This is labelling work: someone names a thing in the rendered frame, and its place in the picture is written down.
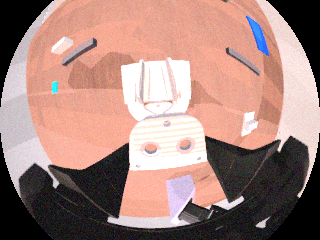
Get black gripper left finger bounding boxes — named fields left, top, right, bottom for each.
left=48, top=143, right=131, bottom=219

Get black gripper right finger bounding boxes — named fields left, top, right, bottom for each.
left=204, top=136, right=280, bottom=204

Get blue flat plate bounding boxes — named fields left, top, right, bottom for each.
left=247, top=16, right=269, bottom=56

